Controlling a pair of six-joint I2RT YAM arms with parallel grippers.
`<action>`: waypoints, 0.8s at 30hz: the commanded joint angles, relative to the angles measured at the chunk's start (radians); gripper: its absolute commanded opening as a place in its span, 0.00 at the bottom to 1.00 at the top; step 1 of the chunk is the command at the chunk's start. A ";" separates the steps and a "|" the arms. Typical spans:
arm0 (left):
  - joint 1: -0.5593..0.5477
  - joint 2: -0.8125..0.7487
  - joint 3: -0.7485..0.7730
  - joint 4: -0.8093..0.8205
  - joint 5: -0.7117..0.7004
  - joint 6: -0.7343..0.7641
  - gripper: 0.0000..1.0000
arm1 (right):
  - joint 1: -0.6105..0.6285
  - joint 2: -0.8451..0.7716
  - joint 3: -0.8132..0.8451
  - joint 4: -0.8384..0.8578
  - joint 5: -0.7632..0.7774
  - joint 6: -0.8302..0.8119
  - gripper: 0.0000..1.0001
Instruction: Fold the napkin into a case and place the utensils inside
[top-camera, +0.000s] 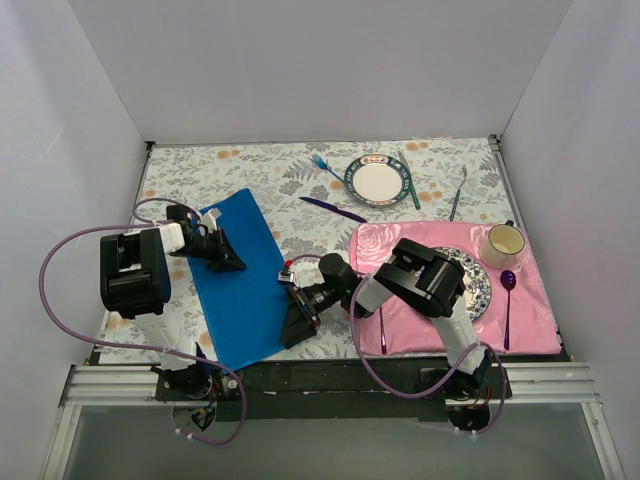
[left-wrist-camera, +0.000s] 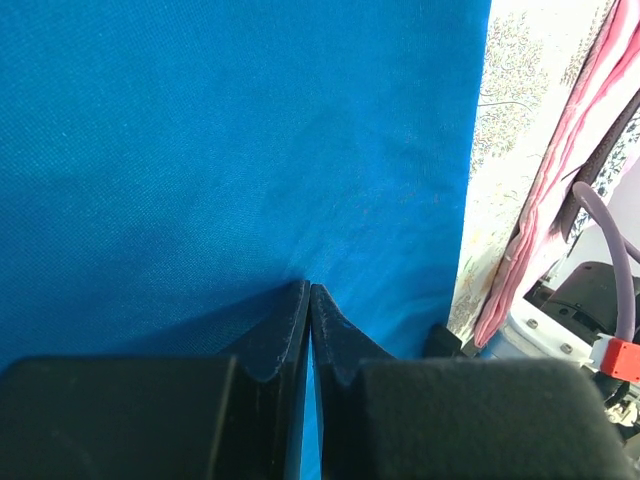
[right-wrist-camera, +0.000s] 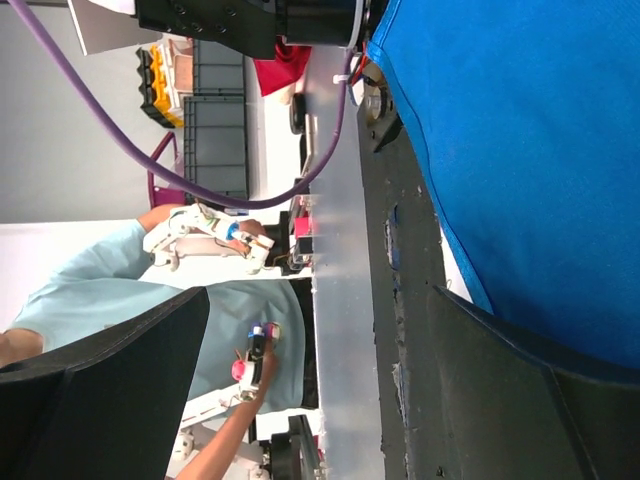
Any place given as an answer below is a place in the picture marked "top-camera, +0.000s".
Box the blue satin napkin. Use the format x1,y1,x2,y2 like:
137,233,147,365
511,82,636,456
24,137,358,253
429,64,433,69
189,189,287,370

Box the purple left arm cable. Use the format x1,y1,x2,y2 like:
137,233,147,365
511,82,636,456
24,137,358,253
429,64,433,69
38,198,249,446

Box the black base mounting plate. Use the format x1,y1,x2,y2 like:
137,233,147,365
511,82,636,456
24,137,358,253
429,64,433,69
155,356,502,422

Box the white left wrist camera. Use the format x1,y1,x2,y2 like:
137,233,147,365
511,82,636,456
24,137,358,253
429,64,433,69
199,208,221,233

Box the blue fork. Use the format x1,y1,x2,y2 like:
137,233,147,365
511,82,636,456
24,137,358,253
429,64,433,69
311,154,344,183

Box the teal handled knife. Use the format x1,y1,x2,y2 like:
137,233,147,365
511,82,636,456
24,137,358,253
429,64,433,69
397,149,421,211

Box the aluminium frame rail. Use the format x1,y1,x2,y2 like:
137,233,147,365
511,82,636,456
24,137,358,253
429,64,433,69
43,360,624,479

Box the blue floral dinner plate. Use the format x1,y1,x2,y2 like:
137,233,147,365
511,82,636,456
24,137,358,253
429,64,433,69
435,247,492,322

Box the white plate teal rim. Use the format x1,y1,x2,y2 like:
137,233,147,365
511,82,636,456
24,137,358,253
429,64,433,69
343,154,410,208

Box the cream ceramic mug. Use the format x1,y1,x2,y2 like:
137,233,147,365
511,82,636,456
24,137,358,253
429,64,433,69
479,220,526,269

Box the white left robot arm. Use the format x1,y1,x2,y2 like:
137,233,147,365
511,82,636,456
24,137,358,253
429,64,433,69
100,205,246,400

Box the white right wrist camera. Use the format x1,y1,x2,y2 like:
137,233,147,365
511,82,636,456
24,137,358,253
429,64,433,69
277,259,300,287

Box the purple metallic spoon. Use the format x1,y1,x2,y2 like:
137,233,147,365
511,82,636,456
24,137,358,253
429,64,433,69
500,270,517,351

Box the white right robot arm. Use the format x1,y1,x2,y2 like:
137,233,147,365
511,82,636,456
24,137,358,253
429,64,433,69
278,238,495,399

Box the pink floral placemat cloth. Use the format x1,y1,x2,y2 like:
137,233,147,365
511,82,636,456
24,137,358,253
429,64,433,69
349,221,561,355

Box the purple knife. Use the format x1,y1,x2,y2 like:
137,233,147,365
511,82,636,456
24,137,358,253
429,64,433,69
300,196,367,223

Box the purple metallic fork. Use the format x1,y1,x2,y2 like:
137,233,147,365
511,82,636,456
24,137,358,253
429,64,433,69
379,306,388,355

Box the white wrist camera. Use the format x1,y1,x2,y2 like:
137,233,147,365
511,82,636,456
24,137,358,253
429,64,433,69
199,208,221,233
277,259,300,287

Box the floral tablecloth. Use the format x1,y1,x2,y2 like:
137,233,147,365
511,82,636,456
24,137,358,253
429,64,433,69
97,137,524,365

